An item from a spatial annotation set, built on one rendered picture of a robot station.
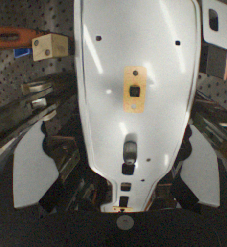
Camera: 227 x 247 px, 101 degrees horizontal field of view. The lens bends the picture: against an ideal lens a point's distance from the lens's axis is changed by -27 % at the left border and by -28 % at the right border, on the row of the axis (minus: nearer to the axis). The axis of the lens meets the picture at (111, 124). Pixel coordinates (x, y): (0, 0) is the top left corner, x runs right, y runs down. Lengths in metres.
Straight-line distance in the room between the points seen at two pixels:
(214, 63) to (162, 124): 0.17
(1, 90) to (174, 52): 0.90
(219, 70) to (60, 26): 0.57
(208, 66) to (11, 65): 0.82
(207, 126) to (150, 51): 0.17
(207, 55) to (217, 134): 0.15
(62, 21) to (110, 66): 0.43
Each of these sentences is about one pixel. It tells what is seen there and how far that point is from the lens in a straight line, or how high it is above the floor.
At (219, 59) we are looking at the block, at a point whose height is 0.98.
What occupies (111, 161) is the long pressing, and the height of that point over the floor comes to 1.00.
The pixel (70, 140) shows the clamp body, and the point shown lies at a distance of 0.36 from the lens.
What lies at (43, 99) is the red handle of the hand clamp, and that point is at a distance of 0.20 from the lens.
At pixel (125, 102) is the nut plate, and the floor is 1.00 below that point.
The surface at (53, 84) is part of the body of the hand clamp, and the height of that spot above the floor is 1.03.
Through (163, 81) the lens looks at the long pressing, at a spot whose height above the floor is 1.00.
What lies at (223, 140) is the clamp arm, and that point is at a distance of 0.24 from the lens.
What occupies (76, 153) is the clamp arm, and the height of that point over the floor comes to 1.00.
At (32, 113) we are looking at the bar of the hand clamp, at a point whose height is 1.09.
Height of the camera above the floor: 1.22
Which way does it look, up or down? 59 degrees down
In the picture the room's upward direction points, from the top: 166 degrees counter-clockwise
